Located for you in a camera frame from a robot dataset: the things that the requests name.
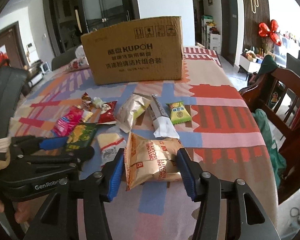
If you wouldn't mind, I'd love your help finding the floral tissue pack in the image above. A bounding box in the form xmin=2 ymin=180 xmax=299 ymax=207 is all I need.
xmin=67 ymin=45 xmax=89 ymax=72

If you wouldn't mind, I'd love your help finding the person's left hand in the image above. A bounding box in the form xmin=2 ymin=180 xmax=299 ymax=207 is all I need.
xmin=0 ymin=194 xmax=32 ymax=224

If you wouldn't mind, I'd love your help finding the colourful patterned tablecloth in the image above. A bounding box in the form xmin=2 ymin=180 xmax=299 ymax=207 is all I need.
xmin=10 ymin=47 xmax=278 ymax=239

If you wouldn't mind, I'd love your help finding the green yellow candy packet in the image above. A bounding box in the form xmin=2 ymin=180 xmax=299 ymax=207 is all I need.
xmin=166 ymin=101 xmax=192 ymax=125

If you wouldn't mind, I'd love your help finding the pink candy packet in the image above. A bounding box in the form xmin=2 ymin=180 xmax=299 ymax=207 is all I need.
xmin=51 ymin=106 xmax=93 ymax=137

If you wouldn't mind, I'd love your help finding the yellow cake clear wrapper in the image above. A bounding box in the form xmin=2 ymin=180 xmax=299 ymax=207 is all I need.
xmin=97 ymin=133 xmax=126 ymax=166

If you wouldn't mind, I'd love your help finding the white storage shelf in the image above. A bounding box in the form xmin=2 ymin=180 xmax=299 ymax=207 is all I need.
xmin=201 ymin=15 xmax=221 ymax=54

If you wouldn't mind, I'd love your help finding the dark green snack packet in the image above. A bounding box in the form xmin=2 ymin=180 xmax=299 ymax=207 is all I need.
xmin=63 ymin=123 xmax=98 ymax=152

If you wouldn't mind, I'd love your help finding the pale green wrapped candy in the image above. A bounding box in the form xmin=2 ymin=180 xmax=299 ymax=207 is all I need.
xmin=93 ymin=97 xmax=105 ymax=108

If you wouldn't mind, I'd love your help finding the Fortune Biscuits tan bag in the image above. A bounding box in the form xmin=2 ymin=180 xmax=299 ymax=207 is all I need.
xmin=124 ymin=132 xmax=183 ymax=191

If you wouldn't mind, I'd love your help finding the beige silver snack pouch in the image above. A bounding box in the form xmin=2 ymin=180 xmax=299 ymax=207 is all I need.
xmin=116 ymin=93 xmax=152 ymax=133

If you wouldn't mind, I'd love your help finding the red white snack packet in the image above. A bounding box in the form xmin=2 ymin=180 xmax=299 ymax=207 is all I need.
xmin=97 ymin=101 xmax=117 ymax=125

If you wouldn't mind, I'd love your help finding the red balloon decoration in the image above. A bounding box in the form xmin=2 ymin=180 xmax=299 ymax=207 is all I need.
xmin=258 ymin=20 xmax=282 ymax=47

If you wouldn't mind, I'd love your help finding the white tv cabinet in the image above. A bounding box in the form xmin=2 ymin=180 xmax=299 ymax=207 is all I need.
xmin=239 ymin=55 xmax=261 ymax=73

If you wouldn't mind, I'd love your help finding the electric cooking pot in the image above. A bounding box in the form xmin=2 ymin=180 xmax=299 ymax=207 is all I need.
xmin=26 ymin=60 xmax=43 ymax=88

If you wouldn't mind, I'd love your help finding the brown cardboard box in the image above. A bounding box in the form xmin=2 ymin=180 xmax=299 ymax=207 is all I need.
xmin=81 ymin=16 xmax=183 ymax=85

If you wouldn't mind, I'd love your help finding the green cloth on chair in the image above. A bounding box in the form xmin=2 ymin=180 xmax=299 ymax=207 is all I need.
xmin=252 ymin=108 xmax=287 ymax=188

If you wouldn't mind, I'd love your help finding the red wooden chair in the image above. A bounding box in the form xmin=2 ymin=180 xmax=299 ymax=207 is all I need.
xmin=239 ymin=67 xmax=300 ymax=203

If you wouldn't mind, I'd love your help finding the long grey white snack bar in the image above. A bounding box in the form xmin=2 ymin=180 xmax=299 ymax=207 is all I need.
xmin=148 ymin=94 xmax=180 ymax=139

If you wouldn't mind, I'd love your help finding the red gold wrapped candy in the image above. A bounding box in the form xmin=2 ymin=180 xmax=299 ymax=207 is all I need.
xmin=81 ymin=92 xmax=93 ymax=111

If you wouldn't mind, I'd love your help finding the dark grey dining chair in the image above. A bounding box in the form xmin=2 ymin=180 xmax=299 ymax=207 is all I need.
xmin=51 ymin=47 xmax=76 ymax=71

